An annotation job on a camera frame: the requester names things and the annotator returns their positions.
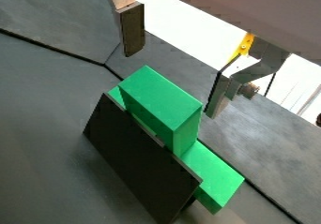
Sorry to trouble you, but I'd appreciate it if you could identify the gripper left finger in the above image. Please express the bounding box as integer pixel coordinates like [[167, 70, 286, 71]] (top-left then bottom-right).
[[111, 0, 146, 57]]

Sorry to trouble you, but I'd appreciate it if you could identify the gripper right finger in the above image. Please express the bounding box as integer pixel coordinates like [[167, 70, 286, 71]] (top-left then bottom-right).
[[205, 35, 290, 118]]

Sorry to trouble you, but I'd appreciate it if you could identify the black fixture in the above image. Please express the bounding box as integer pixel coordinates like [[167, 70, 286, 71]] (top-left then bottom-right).
[[84, 94, 202, 224]]

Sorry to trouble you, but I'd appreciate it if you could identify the green U-shaped object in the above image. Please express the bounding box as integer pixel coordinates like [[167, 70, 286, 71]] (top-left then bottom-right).
[[108, 67, 245, 213]]

